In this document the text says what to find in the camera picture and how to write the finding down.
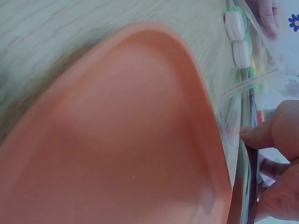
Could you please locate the person's right fingers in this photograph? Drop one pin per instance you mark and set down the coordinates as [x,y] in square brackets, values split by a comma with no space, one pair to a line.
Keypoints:
[272,168]

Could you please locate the clear plastic zip bag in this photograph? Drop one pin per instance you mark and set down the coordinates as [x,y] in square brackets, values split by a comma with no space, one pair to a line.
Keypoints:
[247,82]

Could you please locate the person's right thumb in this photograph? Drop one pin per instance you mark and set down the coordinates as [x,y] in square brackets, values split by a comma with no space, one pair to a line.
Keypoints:
[266,135]

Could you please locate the person's left hand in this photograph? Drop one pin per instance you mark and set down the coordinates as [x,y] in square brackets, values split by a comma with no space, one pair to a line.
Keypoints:
[266,14]

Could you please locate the person's left fingers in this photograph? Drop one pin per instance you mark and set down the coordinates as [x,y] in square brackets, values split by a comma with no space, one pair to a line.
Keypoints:
[268,19]

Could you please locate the person's right hand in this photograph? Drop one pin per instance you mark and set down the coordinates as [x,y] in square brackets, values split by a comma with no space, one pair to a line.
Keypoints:
[283,196]

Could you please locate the white ribbed oval piece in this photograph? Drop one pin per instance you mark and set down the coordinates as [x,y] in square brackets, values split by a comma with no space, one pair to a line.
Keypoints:
[234,26]
[241,54]

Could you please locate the orange plastic tray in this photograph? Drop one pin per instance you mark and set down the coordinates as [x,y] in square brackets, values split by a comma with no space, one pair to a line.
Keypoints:
[130,116]

